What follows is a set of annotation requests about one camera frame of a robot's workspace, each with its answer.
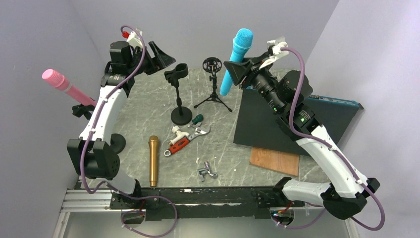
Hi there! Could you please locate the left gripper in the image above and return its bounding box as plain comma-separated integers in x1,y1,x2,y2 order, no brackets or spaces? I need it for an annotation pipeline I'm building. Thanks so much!
128,41,176,77

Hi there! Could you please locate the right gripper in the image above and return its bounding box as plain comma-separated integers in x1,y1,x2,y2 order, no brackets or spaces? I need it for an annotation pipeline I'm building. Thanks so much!
225,51,286,113

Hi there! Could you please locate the black tripod mic stand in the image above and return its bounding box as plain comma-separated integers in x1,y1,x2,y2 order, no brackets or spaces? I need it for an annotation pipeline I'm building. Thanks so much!
193,57,233,112

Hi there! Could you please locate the blue microphone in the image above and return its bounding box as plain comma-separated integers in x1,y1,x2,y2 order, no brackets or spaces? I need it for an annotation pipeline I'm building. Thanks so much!
220,28,254,96

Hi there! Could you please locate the blue mic round-base stand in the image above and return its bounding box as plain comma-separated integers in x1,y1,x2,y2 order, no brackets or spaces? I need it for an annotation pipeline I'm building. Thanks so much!
164,63,192,125

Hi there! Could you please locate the gold microphone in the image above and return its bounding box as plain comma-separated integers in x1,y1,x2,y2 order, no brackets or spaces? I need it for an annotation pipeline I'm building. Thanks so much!
148,135,160,187

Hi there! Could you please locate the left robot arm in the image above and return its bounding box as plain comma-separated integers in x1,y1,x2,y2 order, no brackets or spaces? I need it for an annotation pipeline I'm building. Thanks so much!
67,41,176,208

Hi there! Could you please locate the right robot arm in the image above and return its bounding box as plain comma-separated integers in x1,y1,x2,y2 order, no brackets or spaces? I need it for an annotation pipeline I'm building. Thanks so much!
224,58,380,220

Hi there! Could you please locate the pink mic round-base stand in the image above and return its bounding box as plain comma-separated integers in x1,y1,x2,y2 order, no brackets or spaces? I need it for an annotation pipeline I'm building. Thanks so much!
72,104,126,154

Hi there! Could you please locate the pink microphone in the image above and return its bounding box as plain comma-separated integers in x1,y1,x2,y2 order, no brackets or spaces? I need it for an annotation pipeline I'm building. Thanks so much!
42,69,97,106

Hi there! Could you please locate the white plastic faucet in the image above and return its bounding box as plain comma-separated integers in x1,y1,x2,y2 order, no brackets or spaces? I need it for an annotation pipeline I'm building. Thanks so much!
169,125,190,146

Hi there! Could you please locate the wooden board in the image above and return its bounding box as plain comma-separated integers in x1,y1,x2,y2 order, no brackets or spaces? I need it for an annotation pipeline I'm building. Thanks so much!
250,147,300,177

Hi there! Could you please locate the small metal clamp part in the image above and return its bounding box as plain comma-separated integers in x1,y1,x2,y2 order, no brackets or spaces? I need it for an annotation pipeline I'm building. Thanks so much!
198,161,218,182

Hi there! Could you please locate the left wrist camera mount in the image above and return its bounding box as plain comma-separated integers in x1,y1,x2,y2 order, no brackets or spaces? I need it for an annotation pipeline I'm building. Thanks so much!
121,28,144,49

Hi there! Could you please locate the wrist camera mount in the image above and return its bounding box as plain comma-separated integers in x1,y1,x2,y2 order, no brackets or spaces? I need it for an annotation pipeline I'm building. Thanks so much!
259,36,289,69
121,28,144,49

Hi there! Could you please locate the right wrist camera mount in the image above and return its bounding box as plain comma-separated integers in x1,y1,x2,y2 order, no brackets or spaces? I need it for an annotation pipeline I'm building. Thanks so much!
259,36,289,69

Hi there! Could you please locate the black network switch box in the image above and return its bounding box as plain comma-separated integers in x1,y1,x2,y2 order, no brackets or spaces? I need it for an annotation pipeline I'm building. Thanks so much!
233,89,364,156

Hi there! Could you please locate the green handle screwdriver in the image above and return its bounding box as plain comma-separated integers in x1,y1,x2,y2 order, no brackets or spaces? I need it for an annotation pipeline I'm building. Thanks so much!
190,114,204,125

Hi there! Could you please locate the red handle adjustable wrench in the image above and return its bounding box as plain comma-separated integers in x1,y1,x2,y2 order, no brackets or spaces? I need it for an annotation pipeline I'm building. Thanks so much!
164,124,210,157

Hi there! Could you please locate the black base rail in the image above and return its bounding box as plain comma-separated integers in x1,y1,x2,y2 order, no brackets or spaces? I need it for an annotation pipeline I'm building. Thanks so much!
109,186,306,221

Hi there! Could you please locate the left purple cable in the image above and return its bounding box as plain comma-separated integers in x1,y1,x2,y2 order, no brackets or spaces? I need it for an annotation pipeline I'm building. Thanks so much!
79,25,178,238

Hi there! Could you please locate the purple cable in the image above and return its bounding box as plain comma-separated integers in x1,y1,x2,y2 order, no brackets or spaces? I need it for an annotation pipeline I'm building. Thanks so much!
271,47,386,232
79,25,178,238

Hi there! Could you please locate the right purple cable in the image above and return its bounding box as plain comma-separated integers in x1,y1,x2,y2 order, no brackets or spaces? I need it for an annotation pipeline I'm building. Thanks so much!
271,47,386,232

